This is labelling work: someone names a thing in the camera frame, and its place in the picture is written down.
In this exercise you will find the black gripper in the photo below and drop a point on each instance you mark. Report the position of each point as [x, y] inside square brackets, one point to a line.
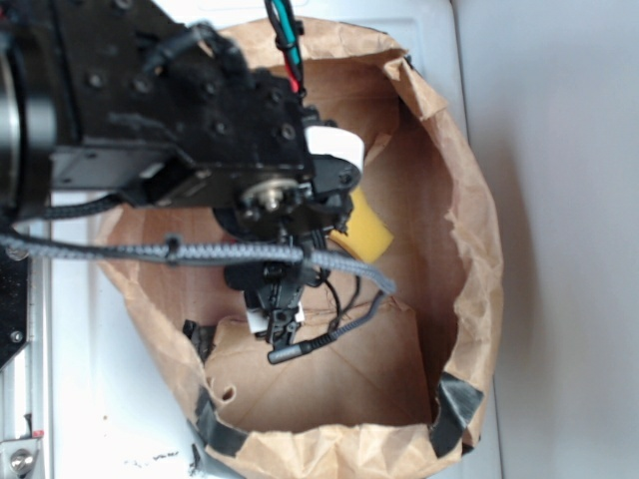
[293, 213]

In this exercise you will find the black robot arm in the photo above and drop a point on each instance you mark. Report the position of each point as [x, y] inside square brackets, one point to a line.
[109, 103]

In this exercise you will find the yellow sponge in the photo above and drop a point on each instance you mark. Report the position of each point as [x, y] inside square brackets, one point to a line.
[367, 238]

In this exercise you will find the brown paper bag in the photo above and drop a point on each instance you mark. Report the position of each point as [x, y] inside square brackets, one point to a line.
[400, 397]

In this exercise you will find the black mounting plate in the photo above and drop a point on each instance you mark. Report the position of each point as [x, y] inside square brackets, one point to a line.
[15, 303]

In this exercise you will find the aluminium frame rail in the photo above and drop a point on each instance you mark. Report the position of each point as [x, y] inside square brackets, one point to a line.
[20, 399]

